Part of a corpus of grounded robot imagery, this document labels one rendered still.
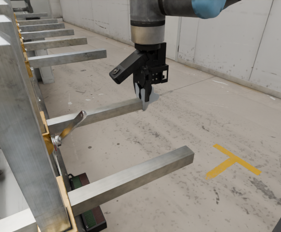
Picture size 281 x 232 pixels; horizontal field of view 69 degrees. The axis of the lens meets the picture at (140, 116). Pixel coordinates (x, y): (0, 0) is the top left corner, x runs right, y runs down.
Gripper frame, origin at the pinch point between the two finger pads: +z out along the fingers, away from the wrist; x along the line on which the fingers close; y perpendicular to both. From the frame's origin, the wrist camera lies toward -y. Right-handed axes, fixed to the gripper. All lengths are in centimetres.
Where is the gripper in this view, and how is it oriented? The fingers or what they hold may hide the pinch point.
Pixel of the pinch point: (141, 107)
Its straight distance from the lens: 65.5
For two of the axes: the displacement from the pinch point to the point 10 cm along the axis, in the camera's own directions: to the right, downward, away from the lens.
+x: -4.8, -4.7, 7.4
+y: 8.8, -2.7, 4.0
